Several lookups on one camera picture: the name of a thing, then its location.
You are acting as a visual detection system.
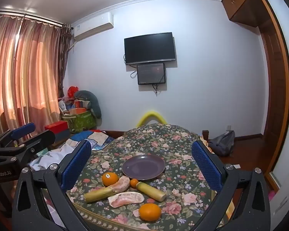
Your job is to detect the patchwork quilt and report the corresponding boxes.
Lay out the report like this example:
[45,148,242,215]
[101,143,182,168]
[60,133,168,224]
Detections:
[70,130,116,147]

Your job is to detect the yellow foam ring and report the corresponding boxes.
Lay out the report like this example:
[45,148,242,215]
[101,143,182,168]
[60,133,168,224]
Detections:
[136,110,168,127]

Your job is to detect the grey plush pillow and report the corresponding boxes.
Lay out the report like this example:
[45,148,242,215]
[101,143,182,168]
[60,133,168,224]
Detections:
[75,90,102,119]

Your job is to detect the white cloth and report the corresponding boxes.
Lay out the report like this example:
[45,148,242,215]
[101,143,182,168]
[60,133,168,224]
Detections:
[29,142,75,171]

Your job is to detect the large plain orange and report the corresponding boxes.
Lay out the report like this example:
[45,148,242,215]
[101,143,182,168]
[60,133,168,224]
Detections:
[138,203,162,222]

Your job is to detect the pink curtain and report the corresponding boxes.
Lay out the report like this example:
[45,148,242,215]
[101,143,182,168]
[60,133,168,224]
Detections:
[0,12,71,135]

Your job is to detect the small black wall monitor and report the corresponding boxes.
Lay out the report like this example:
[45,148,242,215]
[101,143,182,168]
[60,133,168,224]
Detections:
[137,63,166,85]

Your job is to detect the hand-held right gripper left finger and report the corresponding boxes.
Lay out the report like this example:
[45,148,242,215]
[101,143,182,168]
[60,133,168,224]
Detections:
[12,140,92,231]

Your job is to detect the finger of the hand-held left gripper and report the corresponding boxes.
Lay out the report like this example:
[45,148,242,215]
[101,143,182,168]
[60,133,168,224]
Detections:
[0,130,56,166]
[0,122,36,150]

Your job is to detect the wooden overhead cabinet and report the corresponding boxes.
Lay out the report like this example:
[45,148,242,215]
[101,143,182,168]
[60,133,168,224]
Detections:
[222,0,265,27]

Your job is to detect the yellow-green banana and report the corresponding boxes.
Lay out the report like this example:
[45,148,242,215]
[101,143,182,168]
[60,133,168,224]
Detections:
[135,182,167,201]

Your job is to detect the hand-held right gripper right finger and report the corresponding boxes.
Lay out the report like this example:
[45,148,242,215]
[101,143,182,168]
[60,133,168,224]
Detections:
[191,140,271,231]

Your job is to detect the black wall television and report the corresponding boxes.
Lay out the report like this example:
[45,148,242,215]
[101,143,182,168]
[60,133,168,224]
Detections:
[124,32,177,65]

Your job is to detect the wooden door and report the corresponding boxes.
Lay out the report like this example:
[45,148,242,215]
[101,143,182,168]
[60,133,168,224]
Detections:
[255,0,289,186]

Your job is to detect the purple plate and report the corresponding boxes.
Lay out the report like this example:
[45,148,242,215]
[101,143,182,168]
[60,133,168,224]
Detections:
[122,155,166,181]

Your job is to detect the floral blanket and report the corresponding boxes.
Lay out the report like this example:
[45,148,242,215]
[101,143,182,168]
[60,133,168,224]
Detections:
[66,123,232,231]

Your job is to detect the red box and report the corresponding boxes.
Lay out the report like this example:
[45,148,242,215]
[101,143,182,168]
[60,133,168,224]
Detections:
[45,121,69,134]

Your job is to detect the orange with sticker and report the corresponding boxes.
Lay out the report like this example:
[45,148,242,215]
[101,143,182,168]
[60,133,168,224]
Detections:
[102,172,119,187]

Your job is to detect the peeled pomelo segment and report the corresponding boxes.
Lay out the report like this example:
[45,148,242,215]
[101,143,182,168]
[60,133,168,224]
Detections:
[108,191,145,208]
[103,176,131,194]

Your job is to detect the white air conditioner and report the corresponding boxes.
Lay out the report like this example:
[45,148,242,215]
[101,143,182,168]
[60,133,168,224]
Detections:
[71,12,114,41]

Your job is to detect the grey backpack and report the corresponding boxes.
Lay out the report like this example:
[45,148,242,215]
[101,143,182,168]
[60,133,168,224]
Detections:
[208,130,235,157]

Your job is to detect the red bag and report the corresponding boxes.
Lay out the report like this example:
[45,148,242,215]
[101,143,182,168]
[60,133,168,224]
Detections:
[67,86,79,98]

